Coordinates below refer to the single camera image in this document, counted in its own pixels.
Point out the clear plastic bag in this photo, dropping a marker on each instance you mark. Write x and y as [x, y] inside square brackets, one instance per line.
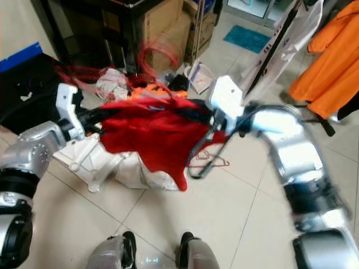
[111, 83]

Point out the teal floor mat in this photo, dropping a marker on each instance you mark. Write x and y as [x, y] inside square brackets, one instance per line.
[247, 38]

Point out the white crumpled garment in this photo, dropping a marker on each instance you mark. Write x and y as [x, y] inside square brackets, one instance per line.
[129, 176]

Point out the white T-shirt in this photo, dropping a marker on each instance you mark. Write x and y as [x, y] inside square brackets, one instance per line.
[294, 39]

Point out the orange and white bag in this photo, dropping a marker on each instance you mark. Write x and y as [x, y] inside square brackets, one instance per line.
[146, 89]

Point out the red clothes hanger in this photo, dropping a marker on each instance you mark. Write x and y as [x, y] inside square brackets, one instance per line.
[144, 56]

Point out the red polo shirt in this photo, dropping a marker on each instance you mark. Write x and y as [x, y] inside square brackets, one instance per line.
[157, 140]

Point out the orange polo shirt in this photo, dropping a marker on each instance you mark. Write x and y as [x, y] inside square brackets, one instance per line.
[331, 73]

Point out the black bag with white logo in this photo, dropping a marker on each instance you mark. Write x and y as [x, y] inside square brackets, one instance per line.
[28, 95]

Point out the plain cardboard box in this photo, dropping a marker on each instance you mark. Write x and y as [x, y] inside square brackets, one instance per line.
[160, 22]

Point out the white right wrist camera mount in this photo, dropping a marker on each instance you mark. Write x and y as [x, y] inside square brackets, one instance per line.
[224, 92]

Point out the grey robot right leg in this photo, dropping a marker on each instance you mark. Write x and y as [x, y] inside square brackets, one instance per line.
[199, 252]

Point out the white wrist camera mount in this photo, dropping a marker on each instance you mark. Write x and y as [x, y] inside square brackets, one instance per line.
[67, 101]
[224, 92]

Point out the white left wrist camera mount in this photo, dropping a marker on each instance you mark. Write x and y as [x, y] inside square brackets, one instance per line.
[67, 101]

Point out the black metal shelf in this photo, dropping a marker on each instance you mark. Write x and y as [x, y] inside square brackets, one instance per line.
[84, 33]

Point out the cardboard box with black print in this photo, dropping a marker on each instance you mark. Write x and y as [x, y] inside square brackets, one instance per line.
[154, 59]

